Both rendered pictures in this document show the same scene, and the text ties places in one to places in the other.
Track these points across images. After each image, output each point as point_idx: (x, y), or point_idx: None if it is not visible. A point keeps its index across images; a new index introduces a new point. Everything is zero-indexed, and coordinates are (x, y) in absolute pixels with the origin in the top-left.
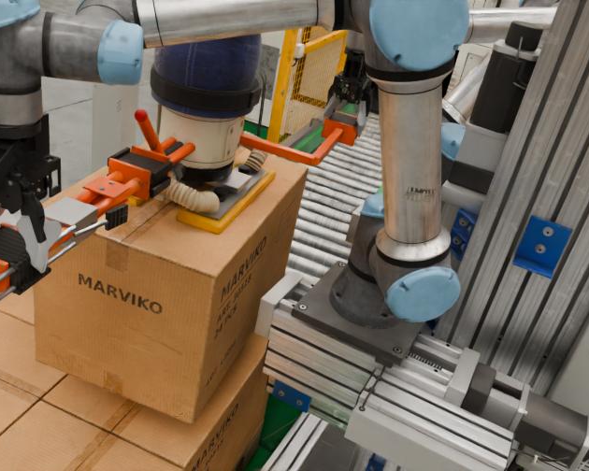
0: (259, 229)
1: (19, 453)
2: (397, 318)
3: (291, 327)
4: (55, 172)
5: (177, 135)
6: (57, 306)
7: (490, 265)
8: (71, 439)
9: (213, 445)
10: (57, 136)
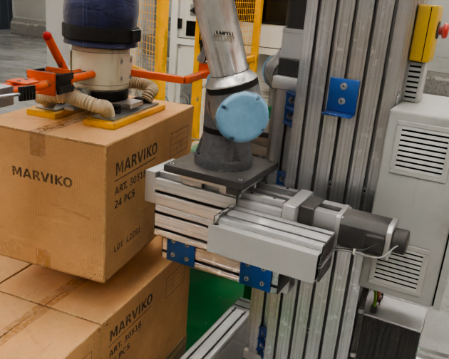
0: (147, 131)
1: None
2: (242, 164)
3: (169, 188)
4: None
5: (82, 66)
6: None
7: (311, 124)
8: (13, 310)
9: (130, 322)
10: None
